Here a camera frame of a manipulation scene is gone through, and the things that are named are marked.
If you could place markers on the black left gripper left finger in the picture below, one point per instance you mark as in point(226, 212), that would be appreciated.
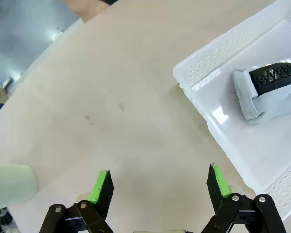
point(100, 194)

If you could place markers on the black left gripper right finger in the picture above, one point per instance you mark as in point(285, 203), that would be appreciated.
point(232, 211)

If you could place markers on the person's bare forearm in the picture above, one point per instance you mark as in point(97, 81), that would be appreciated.
point(88, 8)

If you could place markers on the white perforated plastic basket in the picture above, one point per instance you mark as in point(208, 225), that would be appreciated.
point(254, 150)

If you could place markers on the black parts on floor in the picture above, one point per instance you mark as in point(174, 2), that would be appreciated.
point(0, 222)

